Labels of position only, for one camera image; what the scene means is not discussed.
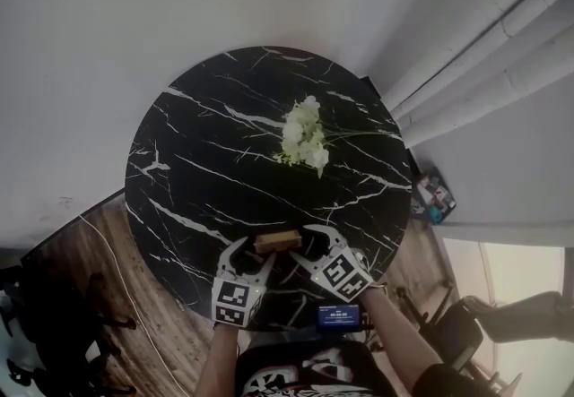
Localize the white flower bouquet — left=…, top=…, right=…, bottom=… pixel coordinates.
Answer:
left=272, top=94, right=403, bottom=179

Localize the black device with blue screen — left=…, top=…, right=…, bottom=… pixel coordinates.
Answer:
left=316, top=303, right=364, bottom=334

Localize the round black marble table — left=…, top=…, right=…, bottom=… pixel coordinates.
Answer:
left=124, top=45, right=413, bottom=332

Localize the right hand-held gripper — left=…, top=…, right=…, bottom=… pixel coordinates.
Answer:
left=288, top=223, right=375, bottom=304

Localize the small brown wooden block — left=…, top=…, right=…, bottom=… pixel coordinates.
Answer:
left=252, top=228, right=303, bottom=256

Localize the black tray of small items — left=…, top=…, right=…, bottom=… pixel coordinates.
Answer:
left=411, top=167, right=457, bottom=226

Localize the white cable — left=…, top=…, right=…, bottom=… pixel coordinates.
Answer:
left=79, top=214, right=189, bottom=397

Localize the black swivel chair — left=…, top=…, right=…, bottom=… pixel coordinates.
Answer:
left=0, top=264, right=138, bottom=397

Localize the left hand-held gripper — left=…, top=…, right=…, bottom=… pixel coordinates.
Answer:
left=211, top=237, right=278, bottom=327

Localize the black printed t-shirt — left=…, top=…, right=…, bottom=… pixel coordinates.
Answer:
left=235, top=339, right=479, bottom=397

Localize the person's right forearm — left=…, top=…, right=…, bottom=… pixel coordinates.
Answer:
left=361, top=286, right=445, bottom=387

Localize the person's left forearm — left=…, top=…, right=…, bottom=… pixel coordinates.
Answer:
left=207, top=322, right=241, bottom=397

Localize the dark grey chair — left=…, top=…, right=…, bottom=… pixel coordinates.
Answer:
left=430, top=291, right=574, bottom=392

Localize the bright window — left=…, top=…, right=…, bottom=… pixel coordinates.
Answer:
left=441, top=237, right=574, bottom=302

